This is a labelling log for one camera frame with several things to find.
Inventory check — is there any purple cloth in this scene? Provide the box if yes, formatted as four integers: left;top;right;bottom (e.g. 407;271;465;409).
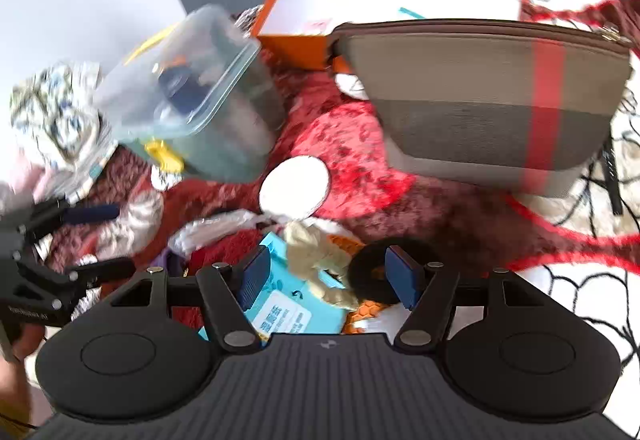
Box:
160;247;188;278

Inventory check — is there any beige knitted glove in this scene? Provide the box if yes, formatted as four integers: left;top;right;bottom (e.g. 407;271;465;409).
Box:
282;221;359;311

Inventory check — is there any patterned white cloth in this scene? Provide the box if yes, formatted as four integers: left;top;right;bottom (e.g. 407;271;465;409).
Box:
9;62;117;200

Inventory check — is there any person left hand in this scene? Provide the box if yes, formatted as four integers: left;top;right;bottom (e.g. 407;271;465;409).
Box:
1;324;46;439

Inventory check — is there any brown plaid zipper pouch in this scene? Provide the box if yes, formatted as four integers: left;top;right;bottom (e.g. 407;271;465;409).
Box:
326;20;632;197

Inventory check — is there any orange silicone honeycomb mat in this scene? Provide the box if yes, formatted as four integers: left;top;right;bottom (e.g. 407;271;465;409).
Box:
329;234;388;335

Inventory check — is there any red floral fleece blanket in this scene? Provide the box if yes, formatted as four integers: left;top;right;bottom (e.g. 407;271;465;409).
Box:
29;0;640;321

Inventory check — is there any black fuzzy scrunchie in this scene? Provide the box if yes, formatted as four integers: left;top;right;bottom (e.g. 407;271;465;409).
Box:
346;238;442;305

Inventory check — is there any clear plastic storage box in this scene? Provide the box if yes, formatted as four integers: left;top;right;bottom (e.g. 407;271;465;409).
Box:
91;4;286;183

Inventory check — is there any teal wet wipes pack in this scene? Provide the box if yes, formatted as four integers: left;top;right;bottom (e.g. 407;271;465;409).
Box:
189;230;347;342

